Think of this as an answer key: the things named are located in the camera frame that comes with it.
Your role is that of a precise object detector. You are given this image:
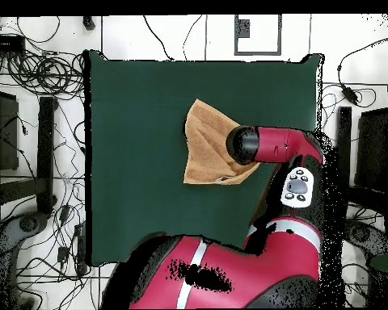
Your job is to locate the tan terry towel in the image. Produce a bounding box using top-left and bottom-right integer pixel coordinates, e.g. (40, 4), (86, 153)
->
(182, 98), (262, 186)

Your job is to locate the dark green table cloth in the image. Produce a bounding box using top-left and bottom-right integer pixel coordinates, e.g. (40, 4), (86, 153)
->
(83, 49), (326, 267)

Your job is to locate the black power strip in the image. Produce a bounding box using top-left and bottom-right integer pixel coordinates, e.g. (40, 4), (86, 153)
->
(74, 222), (88, 275)

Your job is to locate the black stand base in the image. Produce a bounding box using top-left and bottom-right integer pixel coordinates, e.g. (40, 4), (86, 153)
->
(335, 106), (388, 222)
(0, 95), (58, 216)

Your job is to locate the black power adapter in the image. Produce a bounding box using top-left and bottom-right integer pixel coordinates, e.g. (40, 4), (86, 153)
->
(339, 84), (359, 105)

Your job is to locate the black computer case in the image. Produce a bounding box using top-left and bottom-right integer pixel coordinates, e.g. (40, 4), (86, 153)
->
(0, 88), (19, 172)
(354, 107), (388, 195)

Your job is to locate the person's foot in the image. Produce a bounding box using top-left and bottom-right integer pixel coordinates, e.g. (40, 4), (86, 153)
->
(82, 15), (97, 32)

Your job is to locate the grey office chair base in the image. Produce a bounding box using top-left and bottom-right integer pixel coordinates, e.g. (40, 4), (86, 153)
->
(0, 211), (49, 309)
(344, 219), (388, 259)

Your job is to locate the grey square frame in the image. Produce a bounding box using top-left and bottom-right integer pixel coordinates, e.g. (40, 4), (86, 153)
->
(234, 14), (283, 57)

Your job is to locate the coiled black cable bundle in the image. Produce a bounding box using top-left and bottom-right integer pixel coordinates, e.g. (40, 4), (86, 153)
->
(6, 51), (85, 98)

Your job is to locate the black network switch box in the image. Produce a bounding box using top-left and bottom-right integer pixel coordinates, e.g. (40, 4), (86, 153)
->
(0, 34), (26, 54)

